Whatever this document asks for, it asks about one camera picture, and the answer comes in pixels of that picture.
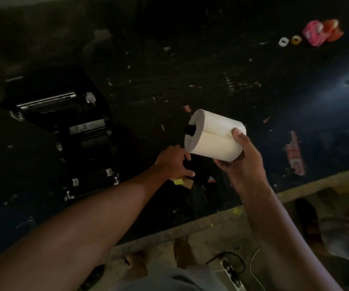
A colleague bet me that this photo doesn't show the person's right hand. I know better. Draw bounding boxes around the person's right hand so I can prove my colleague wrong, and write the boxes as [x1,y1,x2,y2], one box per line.
[213,127,269,187]

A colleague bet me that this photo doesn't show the person's left hand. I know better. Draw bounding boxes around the person's left hand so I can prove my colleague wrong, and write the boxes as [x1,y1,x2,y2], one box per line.
[155,144,195,181]

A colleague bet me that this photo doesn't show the brown cardboard core tube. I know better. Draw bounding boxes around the brown cardboard core tube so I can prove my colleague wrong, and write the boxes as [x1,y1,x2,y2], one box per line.
[168,175,195,190]

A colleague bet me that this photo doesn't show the white label paper roll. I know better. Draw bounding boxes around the white label paper roll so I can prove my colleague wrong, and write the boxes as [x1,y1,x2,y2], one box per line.
[184,109,247,162]

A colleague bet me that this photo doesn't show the black printer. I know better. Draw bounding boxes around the black printer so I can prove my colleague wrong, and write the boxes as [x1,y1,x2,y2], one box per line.
[0,65,120,202]

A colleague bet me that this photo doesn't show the person's left forearm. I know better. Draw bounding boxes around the person's left forearm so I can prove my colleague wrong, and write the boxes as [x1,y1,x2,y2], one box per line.
[0,165,169,291]

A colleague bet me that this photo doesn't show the person's right forearm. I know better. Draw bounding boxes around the person's right forearm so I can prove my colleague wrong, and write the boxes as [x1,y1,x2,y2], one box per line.
[238,177,344,291]

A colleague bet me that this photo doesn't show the person's right foot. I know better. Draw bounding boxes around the person's right foot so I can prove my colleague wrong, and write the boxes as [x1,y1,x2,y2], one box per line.
[173,238,198,269]

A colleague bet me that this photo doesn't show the person's foot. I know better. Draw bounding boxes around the person's foot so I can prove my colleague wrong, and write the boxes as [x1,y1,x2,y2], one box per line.
[173,238,198,269]
[123,253,148,281]

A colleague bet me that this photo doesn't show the person's left foot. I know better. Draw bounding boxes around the person's left foot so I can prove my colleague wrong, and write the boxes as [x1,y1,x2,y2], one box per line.
[123,253,148,281]

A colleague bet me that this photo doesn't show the person's grey shorts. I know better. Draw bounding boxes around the person's grey shorts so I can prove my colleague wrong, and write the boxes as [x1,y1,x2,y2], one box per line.
[110,263,228,291]

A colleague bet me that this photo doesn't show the red printed paper scrap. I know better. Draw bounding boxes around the red printed paper scrap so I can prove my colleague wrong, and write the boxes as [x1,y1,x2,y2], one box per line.
[284,130,306,176]

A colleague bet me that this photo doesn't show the white power strip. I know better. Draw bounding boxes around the white power strip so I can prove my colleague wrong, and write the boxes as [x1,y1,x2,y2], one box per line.
[218,257,248,291]

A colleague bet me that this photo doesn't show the black object under table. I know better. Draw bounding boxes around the black object under table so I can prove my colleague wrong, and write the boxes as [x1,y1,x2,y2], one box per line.
[78,263,105,291]

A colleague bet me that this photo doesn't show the pink tape dispenser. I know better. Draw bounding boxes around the pink tape dispenser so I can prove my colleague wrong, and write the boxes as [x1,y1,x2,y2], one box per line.
[301,20,330,47]

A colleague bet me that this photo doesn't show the orange tape dispenser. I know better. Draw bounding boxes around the orange tape dispenser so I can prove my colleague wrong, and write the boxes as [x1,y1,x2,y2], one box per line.
[323,18,345,43]

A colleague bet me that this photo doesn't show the black power strip cable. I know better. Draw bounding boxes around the black power strip cable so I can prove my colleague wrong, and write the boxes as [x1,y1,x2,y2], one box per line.
[205,251,246,273]

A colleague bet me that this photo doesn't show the thin white cable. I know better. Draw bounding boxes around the thin white cable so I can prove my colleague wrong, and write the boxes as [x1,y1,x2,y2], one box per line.
[249,248,267,291]

